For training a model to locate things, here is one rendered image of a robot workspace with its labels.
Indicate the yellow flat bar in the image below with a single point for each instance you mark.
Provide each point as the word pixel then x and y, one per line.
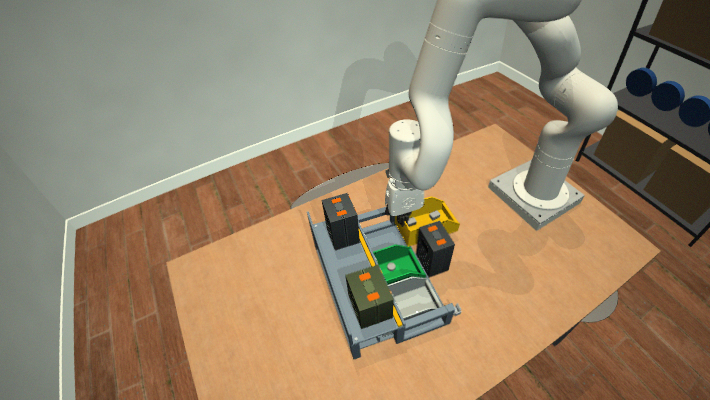
pixel 395 315

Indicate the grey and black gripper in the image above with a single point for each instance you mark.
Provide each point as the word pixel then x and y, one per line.
pixel 402 201

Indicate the grey metal shelf rack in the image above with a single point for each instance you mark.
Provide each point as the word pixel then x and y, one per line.
pixel 338 263

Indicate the yellow bin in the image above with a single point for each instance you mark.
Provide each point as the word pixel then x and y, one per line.
pixel 431 204

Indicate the grey open bin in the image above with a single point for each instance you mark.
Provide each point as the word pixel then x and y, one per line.
pixel 413 295

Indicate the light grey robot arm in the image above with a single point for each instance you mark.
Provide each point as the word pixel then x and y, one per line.
pixel 588 105

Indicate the olive green case with orange latches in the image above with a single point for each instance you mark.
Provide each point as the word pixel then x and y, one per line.
pixel 370 296

